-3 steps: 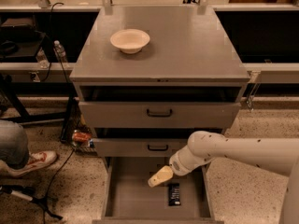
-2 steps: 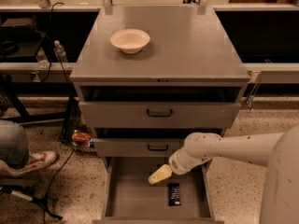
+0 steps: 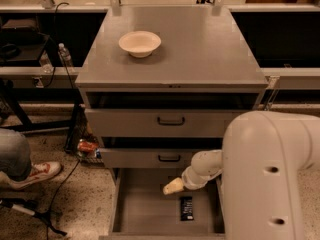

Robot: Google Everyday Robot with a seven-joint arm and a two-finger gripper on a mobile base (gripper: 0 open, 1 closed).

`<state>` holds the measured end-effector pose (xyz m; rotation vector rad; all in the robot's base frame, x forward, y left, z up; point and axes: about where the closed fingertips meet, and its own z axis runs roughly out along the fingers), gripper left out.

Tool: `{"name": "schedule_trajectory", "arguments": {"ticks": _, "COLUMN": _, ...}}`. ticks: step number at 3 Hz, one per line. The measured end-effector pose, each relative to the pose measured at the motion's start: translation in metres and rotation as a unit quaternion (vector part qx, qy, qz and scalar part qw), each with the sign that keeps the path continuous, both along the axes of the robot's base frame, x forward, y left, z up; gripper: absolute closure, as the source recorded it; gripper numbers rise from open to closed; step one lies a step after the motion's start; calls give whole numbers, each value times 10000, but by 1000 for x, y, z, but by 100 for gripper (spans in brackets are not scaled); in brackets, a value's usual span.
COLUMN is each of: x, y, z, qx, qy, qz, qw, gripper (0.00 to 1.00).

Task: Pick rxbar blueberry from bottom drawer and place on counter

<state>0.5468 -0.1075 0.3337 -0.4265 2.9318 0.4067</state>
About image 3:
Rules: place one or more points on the blue jeans leg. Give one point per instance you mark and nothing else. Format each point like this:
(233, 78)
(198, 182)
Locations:
(15, 159)

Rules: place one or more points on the white bowl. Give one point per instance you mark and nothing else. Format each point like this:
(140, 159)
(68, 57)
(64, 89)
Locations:
(139, 44)

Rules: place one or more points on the grey bottom drawer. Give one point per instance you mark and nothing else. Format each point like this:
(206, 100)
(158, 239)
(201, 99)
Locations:
(141, 211)

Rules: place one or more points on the wire basket on floor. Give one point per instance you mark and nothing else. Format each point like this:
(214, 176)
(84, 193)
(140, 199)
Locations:
(81, 131)

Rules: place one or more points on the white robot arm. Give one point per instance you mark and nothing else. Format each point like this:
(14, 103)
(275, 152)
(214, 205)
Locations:
(261, 155)

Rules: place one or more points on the black tripod stand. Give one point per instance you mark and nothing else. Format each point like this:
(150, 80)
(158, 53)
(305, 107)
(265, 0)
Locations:
(29, 207)

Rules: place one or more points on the black side table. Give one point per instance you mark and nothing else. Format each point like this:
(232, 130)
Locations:
(23, 80)

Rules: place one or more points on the grey drawer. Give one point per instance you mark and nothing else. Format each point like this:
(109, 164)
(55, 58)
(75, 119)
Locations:
(141, 211)
(142, 114)
(153, 152)

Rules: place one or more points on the clear water bottle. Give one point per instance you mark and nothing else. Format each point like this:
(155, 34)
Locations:
(46, 63)
(65, 56)

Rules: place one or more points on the dark blue rxbar wrapper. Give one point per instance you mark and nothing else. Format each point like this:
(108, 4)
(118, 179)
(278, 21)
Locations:
(186, 208)

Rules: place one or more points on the grey middle drawer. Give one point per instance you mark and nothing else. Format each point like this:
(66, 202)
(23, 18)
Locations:
(153, 152)

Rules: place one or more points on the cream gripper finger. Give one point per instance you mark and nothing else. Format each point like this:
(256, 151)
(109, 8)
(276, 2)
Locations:
(174, 186)

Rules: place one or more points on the grey top drawer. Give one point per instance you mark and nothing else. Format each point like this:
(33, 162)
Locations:
(142, 114)

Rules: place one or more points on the white and red sneaker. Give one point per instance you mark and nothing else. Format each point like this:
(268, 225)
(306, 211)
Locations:
(39, 172)

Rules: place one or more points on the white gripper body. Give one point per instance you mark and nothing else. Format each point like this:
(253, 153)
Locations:
(189, 181)

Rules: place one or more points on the grey drawer cabinet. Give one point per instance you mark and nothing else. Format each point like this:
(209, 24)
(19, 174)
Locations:
(202, 51)

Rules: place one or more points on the orange snack bag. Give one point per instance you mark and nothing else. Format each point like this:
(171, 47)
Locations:
(87, 147)

